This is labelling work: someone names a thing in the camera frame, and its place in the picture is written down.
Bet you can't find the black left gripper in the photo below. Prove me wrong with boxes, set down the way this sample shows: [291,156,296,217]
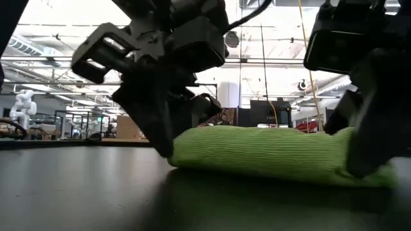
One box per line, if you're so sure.
[111,47,223,158]

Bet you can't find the green towel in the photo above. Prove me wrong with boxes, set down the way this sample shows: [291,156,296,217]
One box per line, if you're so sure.
[168,124,398,189]

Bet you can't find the red fabric item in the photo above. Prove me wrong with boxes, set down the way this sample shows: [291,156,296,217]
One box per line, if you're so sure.
[294,120,322,133]

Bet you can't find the dark patterned fabric panel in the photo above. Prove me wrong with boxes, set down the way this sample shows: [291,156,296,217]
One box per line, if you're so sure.
[205,107,239,127]

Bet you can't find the brown cardboard box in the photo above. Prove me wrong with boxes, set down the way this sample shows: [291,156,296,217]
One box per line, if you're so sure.
[116,115,141,139]

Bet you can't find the white column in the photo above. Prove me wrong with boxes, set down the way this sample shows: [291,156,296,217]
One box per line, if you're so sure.
[218,81,240,108]

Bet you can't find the black perforated computer case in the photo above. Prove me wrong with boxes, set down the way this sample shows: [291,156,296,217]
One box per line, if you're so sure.
[249,98,293,128]

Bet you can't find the round black ceiling fixture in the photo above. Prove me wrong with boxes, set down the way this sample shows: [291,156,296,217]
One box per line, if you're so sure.
[223,30,241,49]

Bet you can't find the black table mat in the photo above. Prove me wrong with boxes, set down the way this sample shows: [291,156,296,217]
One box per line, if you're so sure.
[0,146,411,231]

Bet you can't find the yellow cable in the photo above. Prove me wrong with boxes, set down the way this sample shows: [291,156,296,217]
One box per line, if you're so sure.
[297,0,324,133]

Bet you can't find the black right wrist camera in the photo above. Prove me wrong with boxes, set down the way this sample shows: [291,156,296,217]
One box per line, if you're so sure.
[303,9,386,75]

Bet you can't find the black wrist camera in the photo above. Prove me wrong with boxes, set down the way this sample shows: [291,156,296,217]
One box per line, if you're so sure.
[166,15,231,73]
[303,9,386,75]

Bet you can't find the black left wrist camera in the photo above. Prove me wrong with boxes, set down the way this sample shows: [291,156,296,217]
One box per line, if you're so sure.
[166,15,231,73]

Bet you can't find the black metal frame cell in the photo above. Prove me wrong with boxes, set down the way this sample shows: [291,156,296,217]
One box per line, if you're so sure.
[53,110,110,139]

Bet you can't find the thick black curved cable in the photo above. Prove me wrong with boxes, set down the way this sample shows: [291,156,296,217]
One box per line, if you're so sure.
[0,117,28,141]

